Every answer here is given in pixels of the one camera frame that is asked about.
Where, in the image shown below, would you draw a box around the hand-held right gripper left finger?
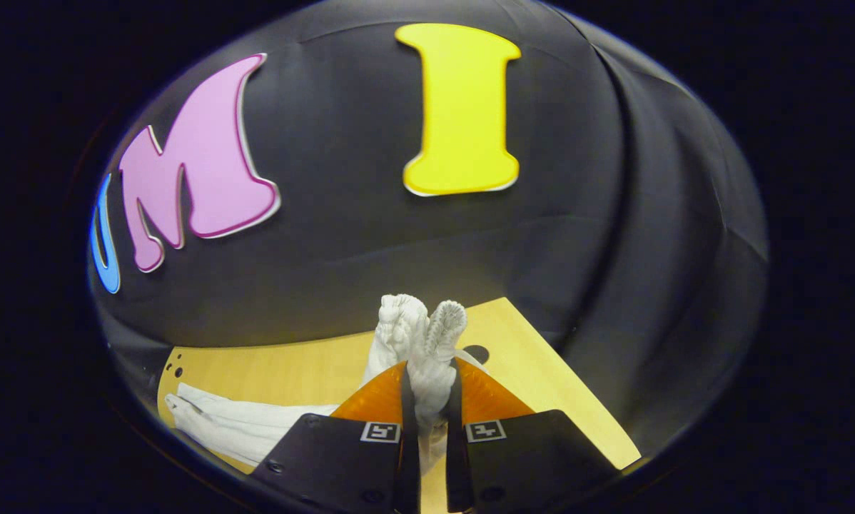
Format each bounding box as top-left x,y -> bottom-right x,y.
251,361 -> 422,514

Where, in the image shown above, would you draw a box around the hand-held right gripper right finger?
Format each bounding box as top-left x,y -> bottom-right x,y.
445,358 -> 621,514

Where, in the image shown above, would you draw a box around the white jeans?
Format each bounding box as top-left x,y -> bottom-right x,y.
165,293 -> 489,475

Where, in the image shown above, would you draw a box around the black backdrop cloth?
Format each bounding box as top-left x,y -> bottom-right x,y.
87,0 -> 769,458

